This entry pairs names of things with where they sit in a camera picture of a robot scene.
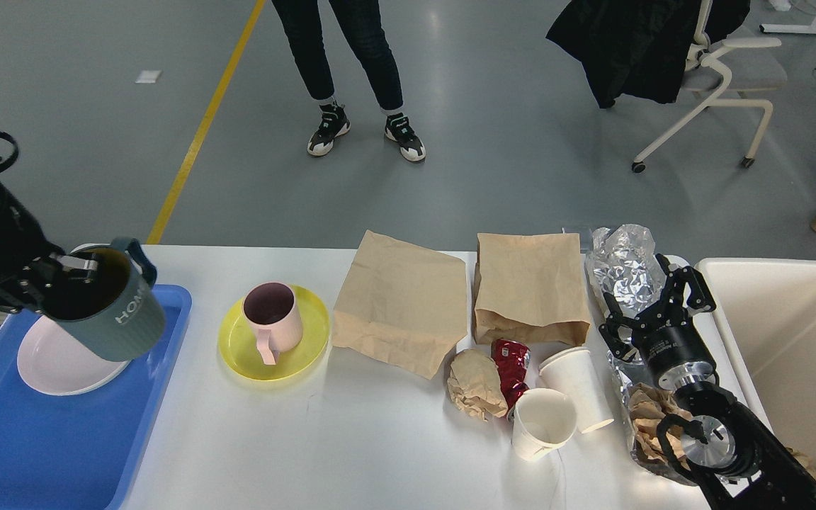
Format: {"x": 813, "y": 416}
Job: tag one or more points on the white pink plate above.
{"x": 53, "y": 362}

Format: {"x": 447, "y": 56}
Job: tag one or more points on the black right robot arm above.
{"x": 723, "y": 448}

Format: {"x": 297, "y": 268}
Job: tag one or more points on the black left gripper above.
{"x": 34, "y": 273}

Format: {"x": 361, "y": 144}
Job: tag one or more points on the black jacket on chair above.
{"x": 638, "y": 48}

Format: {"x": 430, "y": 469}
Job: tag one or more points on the pink ribbed mug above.
{"x": 272, "y": 311}

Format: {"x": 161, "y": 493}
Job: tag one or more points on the white plastic bin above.
{"x": 766, "y": 315}

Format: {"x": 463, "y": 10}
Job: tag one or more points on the blue plastic tray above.
{"x": 82, "y": 452}

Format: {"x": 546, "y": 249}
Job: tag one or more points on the lying white paper cup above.
{"x": 572, "y": 372}

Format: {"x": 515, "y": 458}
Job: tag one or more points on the teal mug yellow inside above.
{"x": 115, "y": 315}

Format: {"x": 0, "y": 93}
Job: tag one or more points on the crumpled aluminium foil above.
{"x": 622, "y": 262}

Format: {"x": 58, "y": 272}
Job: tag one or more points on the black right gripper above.
{"x": 675, "y": 354}

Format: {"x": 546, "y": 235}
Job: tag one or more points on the brown paper bag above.
{"x": 402, "y": 304}
{"x": 530, "y": 289}

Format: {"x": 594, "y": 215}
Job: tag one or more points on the foil bag with paper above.
{"x": 643, "y": 406}

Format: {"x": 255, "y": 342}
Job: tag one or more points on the right brown paper bag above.
{"x": 530, "y": 289}

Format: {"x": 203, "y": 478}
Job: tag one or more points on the left brown paper bag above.
{"x": 402, "y": 304}

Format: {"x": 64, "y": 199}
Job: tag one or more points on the white office chair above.
{"x": 721, "y": 74}

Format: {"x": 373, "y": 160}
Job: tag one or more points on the crushed red can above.
{"x": 511, "y": 359}

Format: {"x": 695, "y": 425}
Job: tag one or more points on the upright white paper cup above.
{"x": 544, "y": 420}

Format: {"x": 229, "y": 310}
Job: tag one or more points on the crumpled brown paper ball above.
{"x": 474, "y": 385}

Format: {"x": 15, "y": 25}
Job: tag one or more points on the yellow plastic plate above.
{"x": 236, "y": 341}

